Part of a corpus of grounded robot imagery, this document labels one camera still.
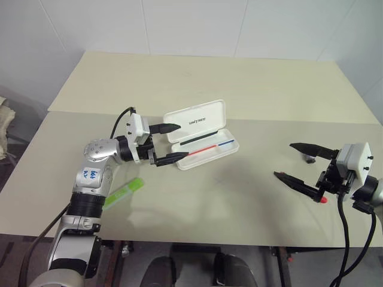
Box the white sticker blue writing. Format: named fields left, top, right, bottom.
left=79, top=166, right=101, bottom=184

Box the dark rounded shape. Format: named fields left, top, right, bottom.
left=212, top=252, right=259, bottom=287
left=142, top=255, right=178, bottom=287

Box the red pen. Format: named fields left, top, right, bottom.
left=178, top=145, right=218, bottom=158

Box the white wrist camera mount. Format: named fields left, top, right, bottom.
left=336, top=141, right=374, bottom=185
left=126, top=112, right=150, bottom=145

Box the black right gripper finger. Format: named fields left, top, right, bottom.
left=273, top=170, right=326, bottom=202
left=289, top=142, right=341, bottom=160

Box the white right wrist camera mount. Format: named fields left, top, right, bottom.
left=336, top=141, right=374, bottom=185

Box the white open pencil case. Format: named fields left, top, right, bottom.
left=163, top=99, right=241, bottom=172

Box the green marker pen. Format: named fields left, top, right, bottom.
left=102, top=176, right=145, bottom=211

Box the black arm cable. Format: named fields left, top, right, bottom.
left=327, top=191, right=378, bottom=287
left=112, top=106, right=138, bottom=140

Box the black pen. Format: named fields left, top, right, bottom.
left=180, top=130, right=217, bottom=146

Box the beige crumpled cloth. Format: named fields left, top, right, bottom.
left=0, top=96, right=16, bottom=163

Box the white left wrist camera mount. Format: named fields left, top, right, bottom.
left=126, top=112, right=150, bottom=145

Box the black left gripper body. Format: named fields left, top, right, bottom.
left=136, top=135, right=159, bottom=167

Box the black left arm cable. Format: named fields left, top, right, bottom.
left=112, top=106, right=138, bottom=140

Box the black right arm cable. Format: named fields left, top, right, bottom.
left=327, top=191, right=378, bottom=287

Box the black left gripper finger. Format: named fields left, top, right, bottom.
left=148, top=122, right=182, bottom=136
left=155, top=151, right=190, bottom=167

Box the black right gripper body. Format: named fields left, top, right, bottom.
left=316, top=157, right=356, bottom=199

